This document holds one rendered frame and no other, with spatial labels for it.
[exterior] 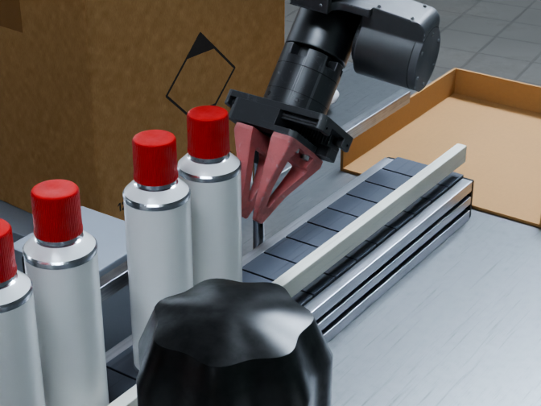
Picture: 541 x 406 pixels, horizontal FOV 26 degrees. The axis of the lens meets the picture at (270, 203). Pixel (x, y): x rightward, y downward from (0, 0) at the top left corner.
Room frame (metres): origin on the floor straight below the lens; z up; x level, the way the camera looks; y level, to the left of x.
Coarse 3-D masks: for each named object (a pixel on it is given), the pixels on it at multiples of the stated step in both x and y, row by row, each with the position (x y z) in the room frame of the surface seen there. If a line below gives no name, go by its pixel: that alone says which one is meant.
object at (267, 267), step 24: (384, 168) 1.18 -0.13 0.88; (408, 168) 1.18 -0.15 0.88; (360, 192) 1.12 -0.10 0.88; (384, 192) 1.12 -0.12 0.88; (432, 192) 1.12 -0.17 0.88; (336, 216) 1.06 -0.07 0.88; (408, 216) 1.06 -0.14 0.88; (288, 240) 1.01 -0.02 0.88; (312, 240) 1.01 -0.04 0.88; (384, 240) 1.02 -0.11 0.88; (264, 264) 0.97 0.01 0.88; (288, 264) 0.97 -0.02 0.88; (336, 264) 0.97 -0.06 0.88; (312, 288) 0.92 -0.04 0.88; (120, 360) 0.81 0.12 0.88; (120, 384) 0.77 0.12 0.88
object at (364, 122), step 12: (396, 96) 1.19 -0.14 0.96; (408, 96) 1.20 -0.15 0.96; (372, 108) 1.15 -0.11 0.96; (384, 108) 1.16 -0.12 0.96; (396, 108) 1.18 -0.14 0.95; (360, 120) 1.12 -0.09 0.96; (372, 120) 1.14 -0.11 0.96; (348, 132) 1.10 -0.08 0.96; (360, 132) 1.12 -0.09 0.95; (288, 168) 1.01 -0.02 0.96; (108, 276) 0.80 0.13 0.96; (120, 276) 0.81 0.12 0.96; (108, 288) 0.79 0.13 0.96; (120, 288) 0.81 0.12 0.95
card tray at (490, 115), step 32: (416, 96) 1.43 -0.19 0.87; (448, 96) 1.51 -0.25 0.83; (480, 96) 1.50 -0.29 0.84; (512, 96) 1.47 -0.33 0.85; (384, 128) 1.36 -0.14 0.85; (416, 128) 1.40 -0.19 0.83; (448, 128) 1.40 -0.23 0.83; (480, 128) 1.40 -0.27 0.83; (512, 128) 1.40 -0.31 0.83; (352, 160) 1.29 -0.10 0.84; (416, 160) 1.30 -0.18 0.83; (480, 160) 1.30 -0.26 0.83; (512, 160) 1.30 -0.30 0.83; (480, 192) 1.21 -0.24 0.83; (512, 192) 1.21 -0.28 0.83
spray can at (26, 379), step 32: (0, 224) 0.66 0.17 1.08; (0, 256) 0.65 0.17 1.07; (0, 288) 0.64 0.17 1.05; (32, 288) 0.66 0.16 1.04; (0, 320) 0.63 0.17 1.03; (32, 320) 0.65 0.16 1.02; (0, 352) 0.63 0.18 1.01; (32, 352) 0.65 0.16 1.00; (0, 384) 0.63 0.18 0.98; (32, 384) 0.65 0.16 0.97
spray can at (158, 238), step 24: (144, 144) 0.79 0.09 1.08; (168, 144) 0.79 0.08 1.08; (144, 168) 0.79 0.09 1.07; (168, 168) 0.79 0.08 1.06; (144, 192) 0.79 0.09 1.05; (168, 192) 0.79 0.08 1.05; (144, 216) 0.78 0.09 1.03; (168, 216) 0.78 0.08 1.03; (144, 240) 0.78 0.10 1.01; (168, 240) 0.78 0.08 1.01; (144, 264) 0.78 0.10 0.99; (168, 264) 0.78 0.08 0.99; (144, 288) 0.78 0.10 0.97; (168, 288) 0.78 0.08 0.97; (144, 312) 0.78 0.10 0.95
